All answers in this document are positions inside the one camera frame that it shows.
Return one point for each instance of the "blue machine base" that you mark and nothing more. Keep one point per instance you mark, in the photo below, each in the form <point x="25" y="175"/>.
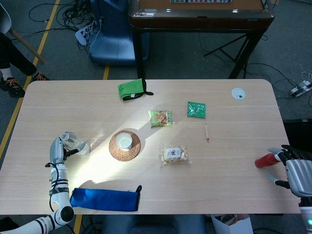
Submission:
<point x="114" y="36"/>

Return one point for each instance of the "green cloth black trim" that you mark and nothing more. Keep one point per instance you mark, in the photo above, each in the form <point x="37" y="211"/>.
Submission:
<point x="130" y="88"/>

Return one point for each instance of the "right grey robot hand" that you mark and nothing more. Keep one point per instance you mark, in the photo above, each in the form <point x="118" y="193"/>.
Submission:
<point x="299" y="176"/>

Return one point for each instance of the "dark wood mahjong table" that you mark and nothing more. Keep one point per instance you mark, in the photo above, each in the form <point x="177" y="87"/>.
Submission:
<point x="200" y="20"/>

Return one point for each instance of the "white chair wooden leg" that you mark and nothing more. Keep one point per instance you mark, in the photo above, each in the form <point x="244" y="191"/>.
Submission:
<point x="6" y="18"/>

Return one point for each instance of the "white paper cup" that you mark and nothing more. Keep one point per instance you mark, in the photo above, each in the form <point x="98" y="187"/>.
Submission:
<point x="123" y="142"/>

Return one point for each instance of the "black tripod stand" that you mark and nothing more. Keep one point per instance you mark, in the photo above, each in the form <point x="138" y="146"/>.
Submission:
<point x="226" y="54"/>

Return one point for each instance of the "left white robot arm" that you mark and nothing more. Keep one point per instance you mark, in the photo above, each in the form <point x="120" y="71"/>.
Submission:
<point x="59" y="192"/>

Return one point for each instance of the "blue cloth black trim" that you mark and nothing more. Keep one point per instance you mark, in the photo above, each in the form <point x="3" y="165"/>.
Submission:
<point x="104" y="198"/>

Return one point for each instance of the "black box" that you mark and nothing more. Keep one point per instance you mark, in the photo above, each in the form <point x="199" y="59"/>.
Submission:
<point x="298" y="134"/>

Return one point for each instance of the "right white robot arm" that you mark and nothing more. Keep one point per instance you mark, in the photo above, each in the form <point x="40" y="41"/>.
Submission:
<point x="306" y="217"/>

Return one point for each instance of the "round woven rattan coaster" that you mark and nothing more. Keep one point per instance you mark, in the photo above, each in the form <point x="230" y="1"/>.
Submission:
<point x="119" y="156"/>

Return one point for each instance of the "light green snack packet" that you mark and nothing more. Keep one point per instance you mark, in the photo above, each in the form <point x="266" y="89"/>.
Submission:
<point x="161" y="118"/>

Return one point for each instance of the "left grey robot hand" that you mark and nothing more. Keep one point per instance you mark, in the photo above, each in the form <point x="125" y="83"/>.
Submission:
<point x="56" y="152"/>

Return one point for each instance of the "white power strip with plugs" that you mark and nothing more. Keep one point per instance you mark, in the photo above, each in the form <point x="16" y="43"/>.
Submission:
<point x="83" y="34"/>

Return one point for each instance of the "grey power strip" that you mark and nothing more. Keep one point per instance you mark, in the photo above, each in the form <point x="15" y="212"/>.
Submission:
<point x="299" y="89"/>

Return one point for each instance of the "clear snack bag white label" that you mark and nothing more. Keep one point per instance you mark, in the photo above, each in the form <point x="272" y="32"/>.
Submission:
<point x="174" y="155"/>

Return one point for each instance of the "dark green sachet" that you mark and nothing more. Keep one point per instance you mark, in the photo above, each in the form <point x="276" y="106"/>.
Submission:
<point x="196" y="109"/>

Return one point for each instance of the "small wooden stick red tip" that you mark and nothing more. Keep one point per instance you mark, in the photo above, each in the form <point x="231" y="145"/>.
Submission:
<point x="206" y="132"/>

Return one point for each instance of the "transparent plastic water bottle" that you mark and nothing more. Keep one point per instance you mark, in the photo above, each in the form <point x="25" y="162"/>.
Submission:
<point x="78" y="145"/>

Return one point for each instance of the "black shoe orange laces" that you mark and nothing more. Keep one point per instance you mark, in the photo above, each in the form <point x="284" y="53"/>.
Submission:
<point x="40" y="76"/>
<point x="12" y="85"/>

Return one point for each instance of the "person leg black trousers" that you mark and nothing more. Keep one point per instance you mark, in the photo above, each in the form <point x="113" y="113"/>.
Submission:
<point x="14" y="58"/>

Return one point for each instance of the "white paper box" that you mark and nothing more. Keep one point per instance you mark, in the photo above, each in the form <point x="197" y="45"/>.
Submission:
<point x="234" y="225"/>

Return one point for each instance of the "face-up mahjong tile row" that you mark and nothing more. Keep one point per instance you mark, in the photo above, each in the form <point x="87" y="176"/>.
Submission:
<point x="200" y="1"/>

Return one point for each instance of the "red cylinder object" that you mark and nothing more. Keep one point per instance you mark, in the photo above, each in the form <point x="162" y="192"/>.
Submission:
<point x="265" y="161"/>

